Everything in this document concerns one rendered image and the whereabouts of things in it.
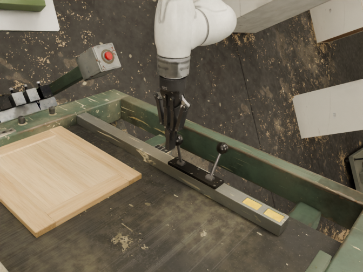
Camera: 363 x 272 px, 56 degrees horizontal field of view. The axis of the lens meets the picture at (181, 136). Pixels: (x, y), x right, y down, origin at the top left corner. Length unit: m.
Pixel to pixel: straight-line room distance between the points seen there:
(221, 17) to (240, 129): 2.81
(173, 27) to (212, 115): 2.60
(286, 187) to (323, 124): 3.49
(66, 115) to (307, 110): 3.69
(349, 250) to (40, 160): 0.98
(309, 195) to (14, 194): 0.92
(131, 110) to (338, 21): 4.59
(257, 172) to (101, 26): 1.97
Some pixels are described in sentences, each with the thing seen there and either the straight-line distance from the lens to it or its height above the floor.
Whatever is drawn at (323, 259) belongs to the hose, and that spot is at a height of 1.97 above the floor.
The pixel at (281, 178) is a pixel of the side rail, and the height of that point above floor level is 1.61.
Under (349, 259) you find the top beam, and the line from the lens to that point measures 0.87.
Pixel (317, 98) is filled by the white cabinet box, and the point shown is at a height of 0.34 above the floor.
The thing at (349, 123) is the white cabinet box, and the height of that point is 0.65.
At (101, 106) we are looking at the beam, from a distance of 1.58.
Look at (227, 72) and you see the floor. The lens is 3.77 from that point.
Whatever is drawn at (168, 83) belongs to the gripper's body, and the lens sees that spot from 0.93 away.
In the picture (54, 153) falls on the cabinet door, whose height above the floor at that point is 1.03.
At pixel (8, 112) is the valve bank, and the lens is 1.59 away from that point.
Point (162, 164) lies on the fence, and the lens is 1.17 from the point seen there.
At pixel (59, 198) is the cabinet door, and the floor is 1.24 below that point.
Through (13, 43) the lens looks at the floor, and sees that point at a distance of 2.52.
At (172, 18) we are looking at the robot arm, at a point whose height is 1.66.
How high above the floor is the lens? 2.24
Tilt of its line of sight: 47 degrees down
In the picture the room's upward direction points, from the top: 78 degrees clockwise
